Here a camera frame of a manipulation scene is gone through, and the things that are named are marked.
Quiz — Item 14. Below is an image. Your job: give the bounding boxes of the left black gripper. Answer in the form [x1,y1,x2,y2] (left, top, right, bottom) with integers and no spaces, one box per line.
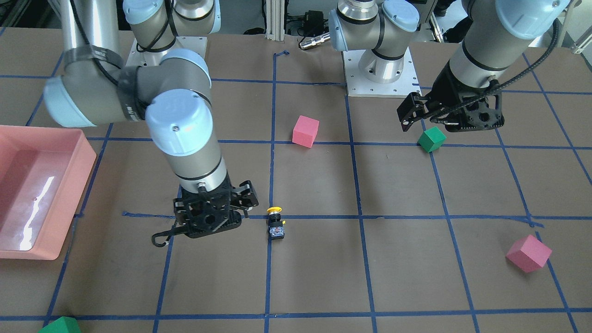
[397,63,505,132]

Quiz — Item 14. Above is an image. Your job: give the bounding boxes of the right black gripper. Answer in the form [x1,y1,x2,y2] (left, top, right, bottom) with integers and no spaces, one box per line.
[173,175,259,239]

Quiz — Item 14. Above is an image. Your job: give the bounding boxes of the yellow push button switch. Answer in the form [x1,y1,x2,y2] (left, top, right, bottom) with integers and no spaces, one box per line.
[266,206,285,241]

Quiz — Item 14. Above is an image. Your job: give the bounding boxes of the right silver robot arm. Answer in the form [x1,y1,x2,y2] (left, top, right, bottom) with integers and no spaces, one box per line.
[43,0,259,240]

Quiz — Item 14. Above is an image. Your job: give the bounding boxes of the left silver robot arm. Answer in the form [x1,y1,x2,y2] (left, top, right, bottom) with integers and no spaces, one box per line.
[328,0,569,132]

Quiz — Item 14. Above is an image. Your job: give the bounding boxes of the green foam cube centre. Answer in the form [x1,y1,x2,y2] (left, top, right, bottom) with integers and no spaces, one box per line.
[417,127,447,153]

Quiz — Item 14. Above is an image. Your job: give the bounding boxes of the green foam cube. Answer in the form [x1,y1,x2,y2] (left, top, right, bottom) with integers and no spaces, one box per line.
[417,127,447,153]
[38,316,82,333]

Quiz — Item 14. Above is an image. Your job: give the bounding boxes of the pink foam cube centre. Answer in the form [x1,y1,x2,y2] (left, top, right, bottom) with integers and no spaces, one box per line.
[292,115,320,148]

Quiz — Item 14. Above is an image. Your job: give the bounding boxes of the pink foam cube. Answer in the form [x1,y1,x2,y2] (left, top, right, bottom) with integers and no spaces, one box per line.
[506,235,552,273]
[292,115,320,148]

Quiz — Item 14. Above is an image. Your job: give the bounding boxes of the silver cylinder connector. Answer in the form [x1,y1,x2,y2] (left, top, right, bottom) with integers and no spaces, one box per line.
[298,32,331,51]

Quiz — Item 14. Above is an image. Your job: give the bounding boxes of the pink foam cube outer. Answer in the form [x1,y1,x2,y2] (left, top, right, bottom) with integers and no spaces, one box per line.
[506,235,552,273]

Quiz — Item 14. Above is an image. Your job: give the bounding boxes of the pink plastic bin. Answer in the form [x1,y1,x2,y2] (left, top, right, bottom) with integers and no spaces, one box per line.
[0,126,97,260]

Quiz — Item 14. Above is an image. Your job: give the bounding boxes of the green foam cube far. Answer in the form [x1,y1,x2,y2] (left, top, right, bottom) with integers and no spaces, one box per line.
[38,316,82,333]

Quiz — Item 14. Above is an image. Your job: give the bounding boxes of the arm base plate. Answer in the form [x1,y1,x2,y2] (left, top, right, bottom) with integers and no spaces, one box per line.
[342,48,421,99]
[125,37,208,66]

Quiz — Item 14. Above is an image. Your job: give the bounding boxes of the aluminium frame post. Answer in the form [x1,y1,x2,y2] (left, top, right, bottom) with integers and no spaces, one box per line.
[265,0,285,42]

